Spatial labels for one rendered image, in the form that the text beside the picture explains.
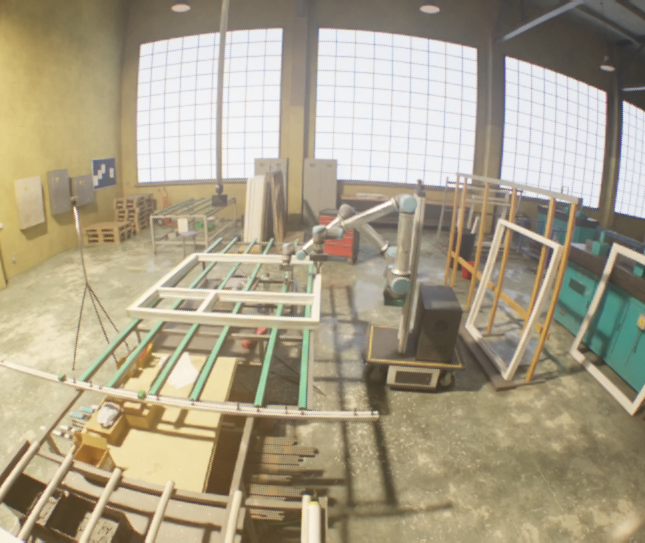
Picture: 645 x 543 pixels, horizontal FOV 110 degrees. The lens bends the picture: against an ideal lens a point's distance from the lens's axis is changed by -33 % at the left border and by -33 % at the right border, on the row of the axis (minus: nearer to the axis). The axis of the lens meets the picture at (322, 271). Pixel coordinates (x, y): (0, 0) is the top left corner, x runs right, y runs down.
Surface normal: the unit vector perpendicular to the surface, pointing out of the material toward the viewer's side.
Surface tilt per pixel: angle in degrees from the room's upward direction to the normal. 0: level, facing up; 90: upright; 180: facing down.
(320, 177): 90
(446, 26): 90
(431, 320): 90
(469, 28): 90
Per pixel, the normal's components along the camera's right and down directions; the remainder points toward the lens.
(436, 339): -0.18, 0.33
